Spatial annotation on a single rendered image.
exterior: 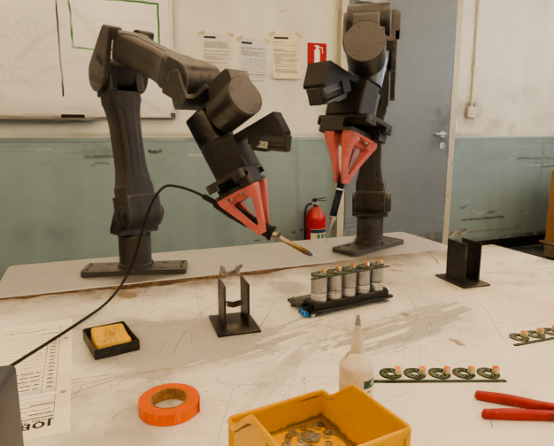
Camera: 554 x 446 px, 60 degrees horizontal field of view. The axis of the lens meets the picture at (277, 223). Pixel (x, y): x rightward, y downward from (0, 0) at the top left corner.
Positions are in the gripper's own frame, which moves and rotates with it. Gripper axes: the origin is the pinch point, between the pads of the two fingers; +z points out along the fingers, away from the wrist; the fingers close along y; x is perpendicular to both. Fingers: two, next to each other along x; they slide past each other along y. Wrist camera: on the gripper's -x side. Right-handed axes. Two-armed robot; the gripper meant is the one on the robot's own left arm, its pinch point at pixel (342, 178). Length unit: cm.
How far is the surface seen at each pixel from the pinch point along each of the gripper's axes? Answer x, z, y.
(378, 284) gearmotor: 9.6, 14.8, 4.1
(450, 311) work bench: 15.4, 16.3, 14.1
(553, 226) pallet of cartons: 380, -50, -87
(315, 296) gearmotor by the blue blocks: -1.2, 18.5, 1.0
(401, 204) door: 275, -37, -166
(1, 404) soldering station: -45, 27, 12
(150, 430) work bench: -31.1, 31.2, 10.4
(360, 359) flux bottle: -17.6, 20.7, 22.0
